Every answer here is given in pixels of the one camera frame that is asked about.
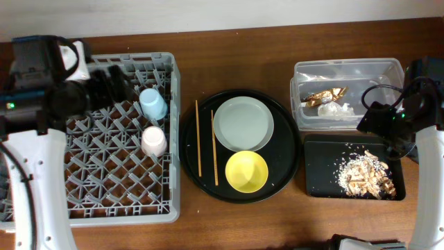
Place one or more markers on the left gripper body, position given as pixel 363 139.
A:
pixel 113 85

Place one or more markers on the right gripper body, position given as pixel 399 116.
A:
pixel 372 118

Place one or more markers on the white tissue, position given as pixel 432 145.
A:
pixel 333 109

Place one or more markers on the blue cup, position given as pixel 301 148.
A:
pixel 153 104

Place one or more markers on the gold snack wrapper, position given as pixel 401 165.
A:
pixel 325 96

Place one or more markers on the pink cup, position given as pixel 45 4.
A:
pixel 153 141

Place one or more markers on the grey plate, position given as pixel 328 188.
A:
pixel 243 124

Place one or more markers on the wooden chopstick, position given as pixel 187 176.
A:
pixel 198 138
pixel 216 175

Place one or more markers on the yellow bowl with food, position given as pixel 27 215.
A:
pixel 246 172

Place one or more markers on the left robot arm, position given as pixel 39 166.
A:
pixel 49 83

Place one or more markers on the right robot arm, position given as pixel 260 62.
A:
pixel 415 121

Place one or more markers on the grey dishwasher rack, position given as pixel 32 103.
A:
pixel 109 180

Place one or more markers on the pile of food scraps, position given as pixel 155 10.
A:
pixel 365 174

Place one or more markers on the clear plastic bin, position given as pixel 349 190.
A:
pixel 357 75

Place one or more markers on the black rectangular tray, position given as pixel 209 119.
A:
pixel 326 155

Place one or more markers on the round black tray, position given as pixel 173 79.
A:
pixel 282 153

